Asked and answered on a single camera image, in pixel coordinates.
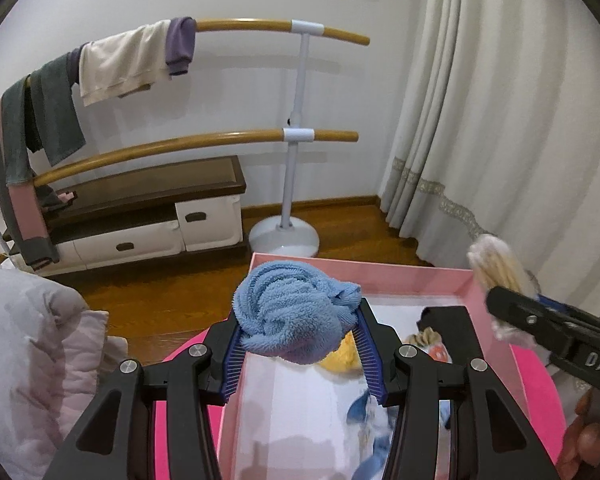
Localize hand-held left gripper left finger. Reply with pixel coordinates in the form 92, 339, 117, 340
55, 322, 246, 480

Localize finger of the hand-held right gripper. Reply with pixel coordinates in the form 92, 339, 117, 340
536, 294, 600, 333
486, 286, 573, 358

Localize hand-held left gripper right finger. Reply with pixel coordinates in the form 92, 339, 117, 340
352, 300, 552, 480

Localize yellow cloth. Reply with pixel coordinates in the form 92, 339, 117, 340
319, 331, 362, 374

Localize light blue printed cloth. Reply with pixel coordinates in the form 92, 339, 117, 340
346, 389, 402, 480

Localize cream sock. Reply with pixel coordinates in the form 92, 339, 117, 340
467, 233, 542, 350

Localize leopard print scrunchie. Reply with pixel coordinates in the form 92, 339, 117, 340
408, 326, 444, 350

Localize blue towel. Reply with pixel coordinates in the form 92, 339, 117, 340
232, 261, 362, 366

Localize pink box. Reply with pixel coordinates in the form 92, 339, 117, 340
215, 252, 536, 480

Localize person's right hand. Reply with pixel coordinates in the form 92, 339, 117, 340
560, 387, 600, 480

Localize white paper sheet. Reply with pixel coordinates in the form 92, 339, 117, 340
230, 299, 472, 480

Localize narrow white cabinet drawer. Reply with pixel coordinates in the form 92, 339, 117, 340
174, 194, 244, 254

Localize wide white cabinet drawer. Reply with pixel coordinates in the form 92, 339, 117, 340
54, 219, 187, 269

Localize low white brown cabinet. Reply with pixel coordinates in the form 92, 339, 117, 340
7, 155, 247, 279

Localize grey pink quilt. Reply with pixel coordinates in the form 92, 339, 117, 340
0, 264, 129, 468

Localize white embroidered curtain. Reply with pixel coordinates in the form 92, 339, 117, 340
377, 0, 600, 313

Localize pink and grey cloth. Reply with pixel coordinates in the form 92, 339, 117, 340
0, 99, 62, 272

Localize white barre stand round base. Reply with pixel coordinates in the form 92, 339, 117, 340
248, 20, 326, 262

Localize dark grey towel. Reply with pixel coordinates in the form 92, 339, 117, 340
26, 49, 87, 167

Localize cream cloth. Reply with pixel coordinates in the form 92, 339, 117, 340
78, 20, 174, 107

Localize purple garment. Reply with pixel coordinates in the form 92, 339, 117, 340
164, 16, 198, 77

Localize low wooden barre rail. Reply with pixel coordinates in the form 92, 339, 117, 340
0, 129, 360, 212

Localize high wooden barre rail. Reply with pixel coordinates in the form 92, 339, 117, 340
22, 18, 371, 92

